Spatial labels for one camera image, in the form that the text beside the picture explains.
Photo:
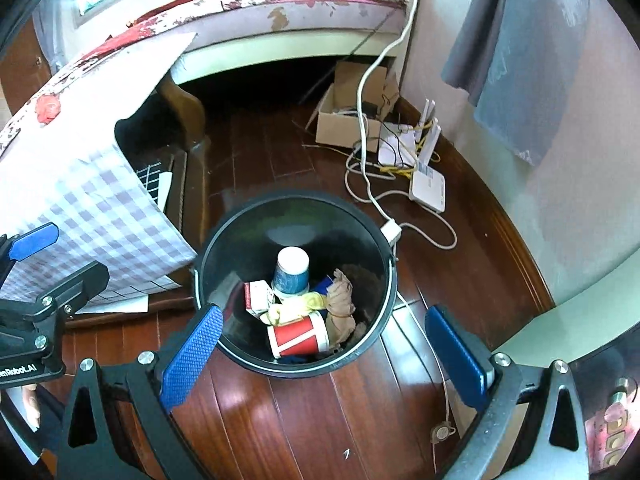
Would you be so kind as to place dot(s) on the black trash bin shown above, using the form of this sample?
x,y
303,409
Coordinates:
x,y
240,240

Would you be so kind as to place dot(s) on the wooden wardrobe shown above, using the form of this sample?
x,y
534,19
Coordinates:
x,y
42,50

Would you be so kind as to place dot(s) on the checked tablecloth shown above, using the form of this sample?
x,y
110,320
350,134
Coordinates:
x,y
75,185

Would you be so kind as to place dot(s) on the brass metal fitting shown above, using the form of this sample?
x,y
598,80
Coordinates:
x,y
617,417

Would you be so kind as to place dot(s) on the white router with antennas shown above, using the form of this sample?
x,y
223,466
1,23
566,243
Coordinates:
x,y
395,147

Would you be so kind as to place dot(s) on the white flat router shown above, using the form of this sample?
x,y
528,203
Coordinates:
x,y
429,187

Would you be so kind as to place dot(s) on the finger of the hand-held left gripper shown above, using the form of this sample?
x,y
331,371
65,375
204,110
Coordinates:
x,y
35,240
75,282

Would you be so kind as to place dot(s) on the red paper cup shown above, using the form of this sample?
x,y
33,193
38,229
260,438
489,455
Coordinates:
x,y
300,335

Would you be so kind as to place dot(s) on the floral bed mattress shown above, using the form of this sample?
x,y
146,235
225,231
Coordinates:
x,y
300,2

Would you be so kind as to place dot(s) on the blue paper cup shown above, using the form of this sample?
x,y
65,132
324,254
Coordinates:
x,y
291,272

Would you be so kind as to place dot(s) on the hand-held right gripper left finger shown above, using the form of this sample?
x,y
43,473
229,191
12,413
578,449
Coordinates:
x,y
192,355

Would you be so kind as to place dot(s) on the red and white small box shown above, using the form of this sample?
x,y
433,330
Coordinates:
x,y
257,296

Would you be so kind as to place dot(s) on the grey curtain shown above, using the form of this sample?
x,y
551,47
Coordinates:
x,y
515,50

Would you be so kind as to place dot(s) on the cardboard box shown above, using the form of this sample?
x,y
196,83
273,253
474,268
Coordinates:
x,y
332,125

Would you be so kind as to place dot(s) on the person's left hand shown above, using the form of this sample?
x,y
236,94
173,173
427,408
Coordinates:
x,y
31,407

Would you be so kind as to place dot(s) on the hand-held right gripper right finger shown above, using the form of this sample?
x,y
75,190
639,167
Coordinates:
x,y
457,360

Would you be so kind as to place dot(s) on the white power adapter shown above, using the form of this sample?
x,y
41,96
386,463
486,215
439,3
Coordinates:
x,y
391,232

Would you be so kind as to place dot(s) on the white bed frame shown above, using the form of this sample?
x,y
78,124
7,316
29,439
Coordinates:
x,y
280,60

